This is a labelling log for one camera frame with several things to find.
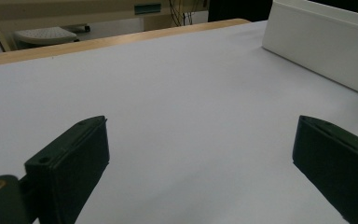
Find grey perforated pedestal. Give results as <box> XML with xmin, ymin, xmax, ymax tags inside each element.
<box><xmin>12</xmin><ymin>26</ymin><xmax>78</xmax><ymax>50</ymax></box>

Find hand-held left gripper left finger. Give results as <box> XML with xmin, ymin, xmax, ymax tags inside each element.
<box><xmin>24</xmin><ymin>115</ymin><xmax>110</xmax><ymax>224</ymax></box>

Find wooden desk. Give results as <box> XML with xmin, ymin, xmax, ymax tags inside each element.
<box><xmin>0</xmin><ymin>0</ymin><xmax>211</xmax><ymax>52</ymax></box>

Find white plastic bin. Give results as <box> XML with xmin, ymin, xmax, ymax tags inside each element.
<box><xmin>261</xmin><ymin>0</ymin><xmax>358</xmax><ymax>101</ymax></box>

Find black curtain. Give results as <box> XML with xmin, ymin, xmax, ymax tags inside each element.
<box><xmin>208</xmin><ymin>0</ymin><xmax>358</xmax><ymax>22</ymax></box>

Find black cables bundle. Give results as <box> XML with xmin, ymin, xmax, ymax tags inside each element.
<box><xmin>169</xmin><ymin>0</ymin><xmax>195</xmax><ymax>27</ymax></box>

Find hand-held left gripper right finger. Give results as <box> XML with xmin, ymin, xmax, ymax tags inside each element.
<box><xmin>292</xmin><ymin>115</ymin><xmax>358</xmax><ymax>224</ymax></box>

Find white table sheet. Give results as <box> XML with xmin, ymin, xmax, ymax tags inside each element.
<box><xmin>0</xmin><ymin>20</ymin><xmax>358</xmax><ymax>224</ymax></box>

